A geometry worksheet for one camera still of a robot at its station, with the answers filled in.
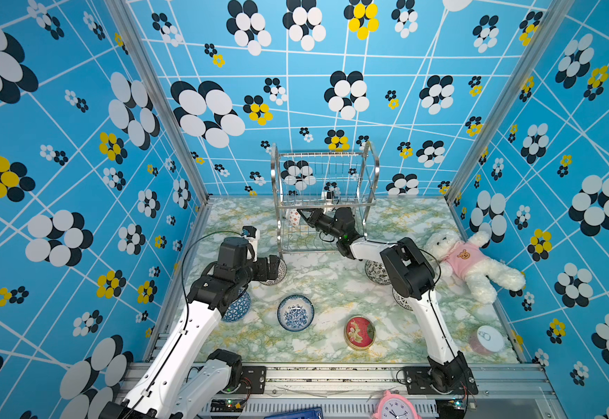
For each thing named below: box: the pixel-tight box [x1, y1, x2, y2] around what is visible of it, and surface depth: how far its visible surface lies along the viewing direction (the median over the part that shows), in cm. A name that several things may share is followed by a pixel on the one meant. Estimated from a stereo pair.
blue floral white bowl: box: [276, 294, 315, 333], surface depth 86 cm
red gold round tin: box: [343, 314, 377, 351], surface depth 80 cm
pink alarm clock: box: [371, 390, 423, 419], surface depth 69 cm
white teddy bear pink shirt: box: [424, 229, 527, 305], surface depth 91 cm
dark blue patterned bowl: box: [220, 288, 252, 323], surface depth 88 cm
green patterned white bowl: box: [285, 208, 302, 228], surface depth 96 cm
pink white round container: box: [469, 324, 505, 357], surface depth 77 cm
